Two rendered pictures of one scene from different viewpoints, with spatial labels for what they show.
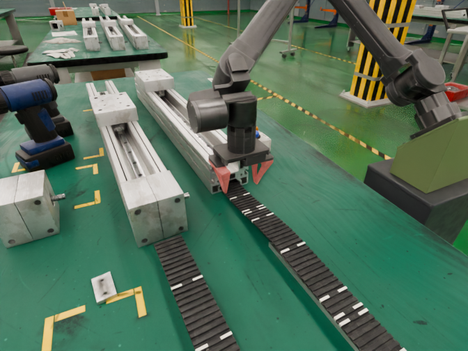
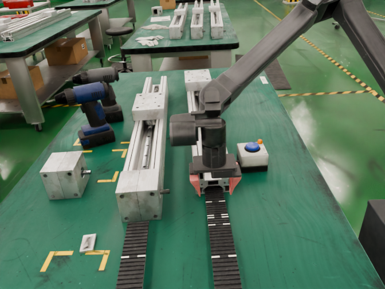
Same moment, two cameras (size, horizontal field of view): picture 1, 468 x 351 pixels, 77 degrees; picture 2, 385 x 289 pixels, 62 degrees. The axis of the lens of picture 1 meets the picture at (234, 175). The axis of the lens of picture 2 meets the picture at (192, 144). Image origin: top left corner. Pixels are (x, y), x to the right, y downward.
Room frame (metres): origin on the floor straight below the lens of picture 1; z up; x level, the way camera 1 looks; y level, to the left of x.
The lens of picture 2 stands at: (-0.07, -0.26, 1.34)
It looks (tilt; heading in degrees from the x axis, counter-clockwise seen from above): 30 degrees down; 27
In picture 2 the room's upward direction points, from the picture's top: 4 degrees counter-clockwise
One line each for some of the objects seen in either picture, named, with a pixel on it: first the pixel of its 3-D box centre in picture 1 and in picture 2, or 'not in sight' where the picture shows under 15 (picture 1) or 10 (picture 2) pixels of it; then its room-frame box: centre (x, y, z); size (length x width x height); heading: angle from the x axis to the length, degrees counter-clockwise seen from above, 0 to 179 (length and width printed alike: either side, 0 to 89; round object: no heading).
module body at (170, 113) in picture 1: (176, 116); (202, 117); (0.93, 0.19, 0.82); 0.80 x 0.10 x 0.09; 28
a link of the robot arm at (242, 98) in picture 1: (239, 111); (211, 132); (0.53, -0.01, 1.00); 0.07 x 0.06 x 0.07; 115
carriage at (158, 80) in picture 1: (154, 83); (197, 82); (1.15, 0.31, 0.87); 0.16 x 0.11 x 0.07; 28
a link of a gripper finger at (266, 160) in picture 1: (251, 166); (224, 178); (0.54, -0.04, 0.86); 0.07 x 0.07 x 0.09; 27
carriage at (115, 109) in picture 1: (113, 112); (150, 109); (0.84, 0.36, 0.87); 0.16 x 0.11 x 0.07; 28
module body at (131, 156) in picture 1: (117, 127); (152, 121); (0.84, 0.36, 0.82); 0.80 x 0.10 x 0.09; 28
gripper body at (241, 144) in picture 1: (241, 139); (213, 155); (0.53, -0.01, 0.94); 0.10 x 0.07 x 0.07; 117
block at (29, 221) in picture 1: (33, 205); (70, 174); (0.45, 0.40, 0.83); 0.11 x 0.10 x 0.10; 117
